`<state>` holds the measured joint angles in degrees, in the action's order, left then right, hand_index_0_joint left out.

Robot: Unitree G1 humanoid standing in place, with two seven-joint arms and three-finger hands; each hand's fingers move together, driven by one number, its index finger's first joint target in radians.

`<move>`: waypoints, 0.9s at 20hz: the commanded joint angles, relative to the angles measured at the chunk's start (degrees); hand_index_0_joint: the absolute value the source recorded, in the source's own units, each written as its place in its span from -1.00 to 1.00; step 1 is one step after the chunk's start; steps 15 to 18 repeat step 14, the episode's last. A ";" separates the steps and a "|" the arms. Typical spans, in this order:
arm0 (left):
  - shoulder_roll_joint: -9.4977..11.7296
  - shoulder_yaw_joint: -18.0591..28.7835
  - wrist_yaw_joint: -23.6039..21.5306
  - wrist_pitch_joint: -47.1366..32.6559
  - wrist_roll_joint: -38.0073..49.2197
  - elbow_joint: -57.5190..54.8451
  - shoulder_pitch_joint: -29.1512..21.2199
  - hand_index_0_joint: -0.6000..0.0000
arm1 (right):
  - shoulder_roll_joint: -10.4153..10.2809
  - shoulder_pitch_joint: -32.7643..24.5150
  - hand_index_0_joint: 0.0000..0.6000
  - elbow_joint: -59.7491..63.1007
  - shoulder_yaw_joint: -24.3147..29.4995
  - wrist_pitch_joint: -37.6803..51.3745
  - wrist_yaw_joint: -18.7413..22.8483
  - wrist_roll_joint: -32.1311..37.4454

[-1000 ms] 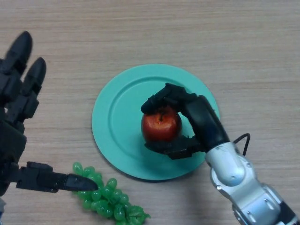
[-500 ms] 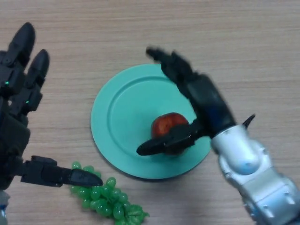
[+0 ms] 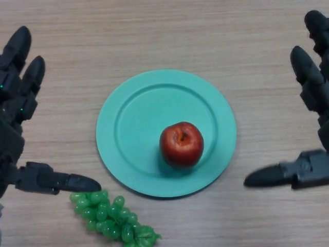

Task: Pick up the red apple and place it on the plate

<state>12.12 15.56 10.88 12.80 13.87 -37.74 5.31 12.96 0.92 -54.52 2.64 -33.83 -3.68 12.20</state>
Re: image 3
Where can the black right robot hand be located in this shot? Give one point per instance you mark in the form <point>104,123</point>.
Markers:
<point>308,169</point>

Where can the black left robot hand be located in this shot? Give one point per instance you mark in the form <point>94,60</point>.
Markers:
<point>13,144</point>

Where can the red apple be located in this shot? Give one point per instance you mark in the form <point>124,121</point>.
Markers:
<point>181,146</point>

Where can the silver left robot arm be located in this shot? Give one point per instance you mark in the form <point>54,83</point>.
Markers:
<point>1,226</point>

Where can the green round plate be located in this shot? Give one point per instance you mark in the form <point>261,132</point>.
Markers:
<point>136,136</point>

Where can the green grape bunch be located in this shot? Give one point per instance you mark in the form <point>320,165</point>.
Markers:
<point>110,218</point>

